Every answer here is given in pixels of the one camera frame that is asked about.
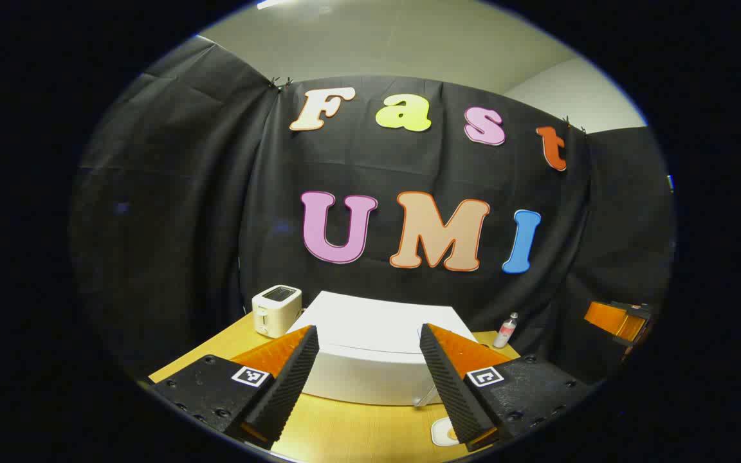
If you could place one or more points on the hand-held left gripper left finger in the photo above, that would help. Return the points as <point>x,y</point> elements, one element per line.
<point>280,399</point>

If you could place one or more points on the small pink label bottle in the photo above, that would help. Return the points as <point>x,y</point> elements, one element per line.
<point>505,332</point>

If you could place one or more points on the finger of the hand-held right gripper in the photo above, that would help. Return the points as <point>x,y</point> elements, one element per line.
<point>612,321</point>

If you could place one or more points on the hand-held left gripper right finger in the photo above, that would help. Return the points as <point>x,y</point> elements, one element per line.
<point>457,399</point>

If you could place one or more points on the white microwave oven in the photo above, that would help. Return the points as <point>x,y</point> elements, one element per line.
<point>370,347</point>

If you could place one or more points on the white square plate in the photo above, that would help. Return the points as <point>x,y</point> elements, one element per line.
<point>440,432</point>

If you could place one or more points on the white toaster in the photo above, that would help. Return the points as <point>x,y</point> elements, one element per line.
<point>275,312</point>

